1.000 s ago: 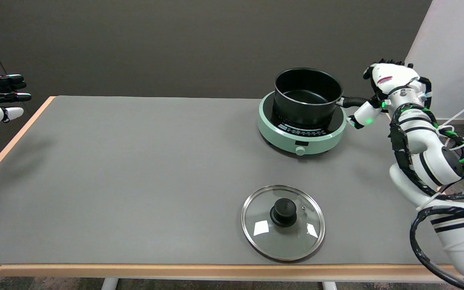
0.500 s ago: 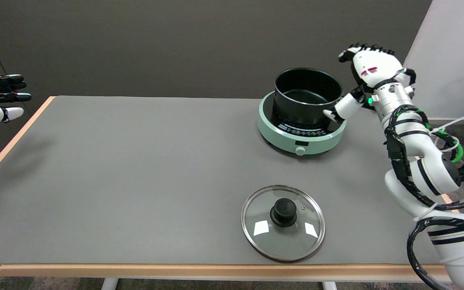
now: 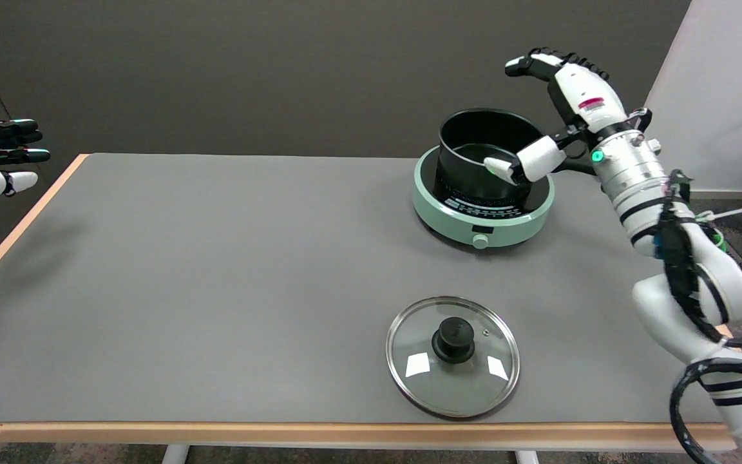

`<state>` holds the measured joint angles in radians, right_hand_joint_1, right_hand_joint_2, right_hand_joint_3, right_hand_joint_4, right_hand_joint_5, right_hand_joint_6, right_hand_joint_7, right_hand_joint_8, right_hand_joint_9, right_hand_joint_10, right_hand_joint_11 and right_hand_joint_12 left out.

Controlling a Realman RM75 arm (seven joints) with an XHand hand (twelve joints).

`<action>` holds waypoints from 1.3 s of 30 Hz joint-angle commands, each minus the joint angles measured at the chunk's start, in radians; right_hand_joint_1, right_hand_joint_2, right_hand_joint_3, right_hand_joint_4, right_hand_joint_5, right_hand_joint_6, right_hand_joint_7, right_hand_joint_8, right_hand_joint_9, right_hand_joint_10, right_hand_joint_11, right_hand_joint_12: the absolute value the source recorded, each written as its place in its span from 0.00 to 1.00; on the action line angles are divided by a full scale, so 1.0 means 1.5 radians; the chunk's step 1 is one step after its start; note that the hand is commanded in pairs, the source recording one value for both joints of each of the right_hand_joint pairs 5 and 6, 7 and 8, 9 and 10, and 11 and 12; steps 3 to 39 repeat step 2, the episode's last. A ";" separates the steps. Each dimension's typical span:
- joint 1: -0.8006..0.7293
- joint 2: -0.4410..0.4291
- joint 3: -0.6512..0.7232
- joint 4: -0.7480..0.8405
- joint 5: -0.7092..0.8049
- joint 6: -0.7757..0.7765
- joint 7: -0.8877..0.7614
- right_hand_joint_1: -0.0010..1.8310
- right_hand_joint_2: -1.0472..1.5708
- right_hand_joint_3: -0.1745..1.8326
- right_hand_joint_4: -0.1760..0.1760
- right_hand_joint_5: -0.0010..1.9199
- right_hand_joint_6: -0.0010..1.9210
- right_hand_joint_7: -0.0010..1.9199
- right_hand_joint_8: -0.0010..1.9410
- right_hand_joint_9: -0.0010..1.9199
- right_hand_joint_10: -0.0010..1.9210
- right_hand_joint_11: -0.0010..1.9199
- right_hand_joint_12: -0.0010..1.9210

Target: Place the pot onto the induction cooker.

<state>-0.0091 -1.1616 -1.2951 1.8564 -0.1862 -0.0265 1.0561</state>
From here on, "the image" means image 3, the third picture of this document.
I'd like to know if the black pot with handle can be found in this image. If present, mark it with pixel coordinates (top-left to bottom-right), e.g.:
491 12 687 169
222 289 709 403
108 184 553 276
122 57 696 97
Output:
434 108 598 204

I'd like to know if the mint green induction cooker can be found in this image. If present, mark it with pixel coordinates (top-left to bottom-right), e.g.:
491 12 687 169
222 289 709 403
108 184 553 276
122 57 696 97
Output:
412 147 556 250

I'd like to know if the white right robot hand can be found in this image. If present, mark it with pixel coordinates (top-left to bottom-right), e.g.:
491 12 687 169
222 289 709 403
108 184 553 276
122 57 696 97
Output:
484 47 629 187

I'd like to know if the glass pot lid black knob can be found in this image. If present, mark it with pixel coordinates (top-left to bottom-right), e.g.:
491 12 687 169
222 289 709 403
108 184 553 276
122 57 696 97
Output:
386 296 520 420

